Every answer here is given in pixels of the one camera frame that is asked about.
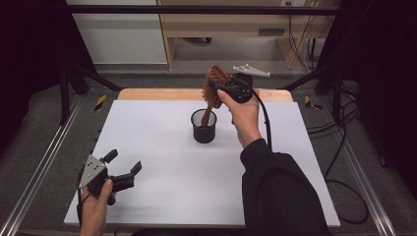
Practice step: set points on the black horizontal frame bar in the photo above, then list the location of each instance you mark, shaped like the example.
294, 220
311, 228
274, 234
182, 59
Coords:
196, 10

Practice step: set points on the person's right hand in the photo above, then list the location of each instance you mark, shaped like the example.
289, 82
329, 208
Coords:
246, 121

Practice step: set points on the white table board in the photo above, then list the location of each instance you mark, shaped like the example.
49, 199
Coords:
170, 177

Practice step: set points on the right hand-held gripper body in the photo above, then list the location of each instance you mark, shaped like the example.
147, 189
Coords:
242, 88

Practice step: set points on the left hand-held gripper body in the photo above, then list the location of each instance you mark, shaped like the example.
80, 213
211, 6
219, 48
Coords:
91, 173

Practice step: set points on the black metal frame stand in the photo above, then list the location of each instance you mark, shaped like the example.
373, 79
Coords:
337, 95
65, 95

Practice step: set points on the aluminium floor rail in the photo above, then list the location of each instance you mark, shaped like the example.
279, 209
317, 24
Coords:
364, 170
42, 164

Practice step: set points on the white cabinet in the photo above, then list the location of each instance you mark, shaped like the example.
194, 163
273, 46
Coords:
121, 36

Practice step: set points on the black curtain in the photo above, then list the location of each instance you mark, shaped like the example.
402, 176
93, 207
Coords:
383, 82
29, 65

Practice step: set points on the black mesh cup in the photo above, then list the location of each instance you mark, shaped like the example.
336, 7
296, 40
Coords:
204, 135

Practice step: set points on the yellow black tape marker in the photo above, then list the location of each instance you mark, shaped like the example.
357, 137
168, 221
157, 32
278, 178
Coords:
309, 102
100, 103

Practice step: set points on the person's left hand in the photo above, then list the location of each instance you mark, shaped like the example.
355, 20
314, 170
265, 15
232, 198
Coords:
93, 216

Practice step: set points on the light wooden desk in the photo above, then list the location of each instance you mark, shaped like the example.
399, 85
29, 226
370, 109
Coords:
226, 24

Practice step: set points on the wooden paddle hairbrush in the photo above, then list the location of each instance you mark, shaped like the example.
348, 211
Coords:
216, 73

